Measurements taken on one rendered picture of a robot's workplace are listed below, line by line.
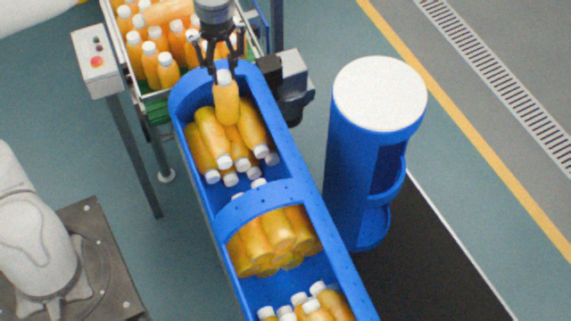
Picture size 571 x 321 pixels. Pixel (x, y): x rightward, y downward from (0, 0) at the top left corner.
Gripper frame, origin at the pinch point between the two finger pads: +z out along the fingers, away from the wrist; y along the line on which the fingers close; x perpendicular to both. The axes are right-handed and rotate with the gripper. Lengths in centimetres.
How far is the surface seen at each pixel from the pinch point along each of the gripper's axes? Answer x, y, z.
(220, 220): -31.3, -12.3, 14.9
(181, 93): 6.8, -10.3, 12.7
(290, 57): 34, 32, 46
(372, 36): 98, 106, 132
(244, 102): 2.7, 5.7, 19.5
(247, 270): -41.2, -9.7, 25.9
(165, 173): 54, -20, 126
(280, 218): -35.8, 1.2, 14.8
